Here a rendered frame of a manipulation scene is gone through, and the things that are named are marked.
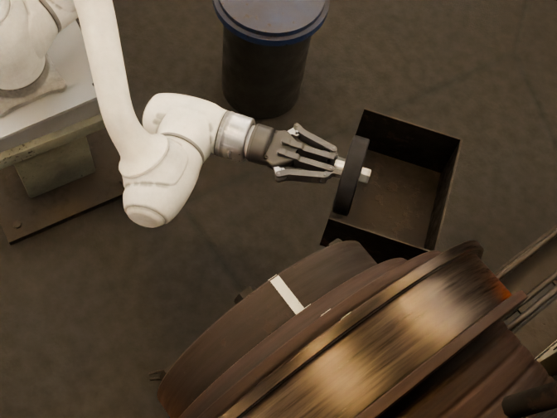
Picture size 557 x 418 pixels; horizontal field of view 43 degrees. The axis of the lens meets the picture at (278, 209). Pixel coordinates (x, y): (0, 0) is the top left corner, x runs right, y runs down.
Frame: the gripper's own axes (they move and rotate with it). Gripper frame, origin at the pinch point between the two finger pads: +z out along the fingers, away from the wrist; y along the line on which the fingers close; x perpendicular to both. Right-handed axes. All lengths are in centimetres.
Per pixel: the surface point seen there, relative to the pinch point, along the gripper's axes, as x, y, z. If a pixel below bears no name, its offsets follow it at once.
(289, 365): 62, 56, 2
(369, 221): -12.2, 2.7, 6.0
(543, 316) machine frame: 13.4, 23.4, 35.0
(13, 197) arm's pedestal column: -66, 0, -91
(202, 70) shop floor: -70, -63, -58
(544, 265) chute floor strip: -13.9, 0.0, 42.3
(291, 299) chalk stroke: 54, 48, 0
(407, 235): -12.6, 3.0, 14.2
